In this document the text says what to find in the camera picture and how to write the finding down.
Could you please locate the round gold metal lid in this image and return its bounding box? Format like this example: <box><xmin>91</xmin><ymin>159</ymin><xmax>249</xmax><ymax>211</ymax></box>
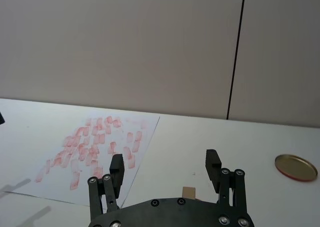
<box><xmin>274</xmin><ymin>153</ymin><xmax>319</xmax><ymax>183</ymax></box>

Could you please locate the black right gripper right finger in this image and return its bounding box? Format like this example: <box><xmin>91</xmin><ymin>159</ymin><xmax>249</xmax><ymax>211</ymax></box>
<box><xmin>204</xmin><ymin>149</ymin><xmax>249</xmax><ymax>219</ymax></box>

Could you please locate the small wooden block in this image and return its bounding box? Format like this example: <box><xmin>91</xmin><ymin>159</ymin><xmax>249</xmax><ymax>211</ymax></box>
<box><xmin>181</xmin><ymin>186</ymin><xmax>197</xmax><ymax>201</ymax></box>

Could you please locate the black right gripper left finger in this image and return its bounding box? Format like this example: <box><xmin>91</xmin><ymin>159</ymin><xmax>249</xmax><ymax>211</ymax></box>
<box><xmin>86</xmin><ymin>153</ymin><xmax>126</xmax><ymax>222</ymax></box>

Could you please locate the white paper with red stamps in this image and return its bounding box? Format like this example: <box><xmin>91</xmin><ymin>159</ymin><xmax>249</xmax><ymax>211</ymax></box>
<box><xmin>0</xmin><ymin>113</ymin><xmax>161</xmax><ymax>209</ymax></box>

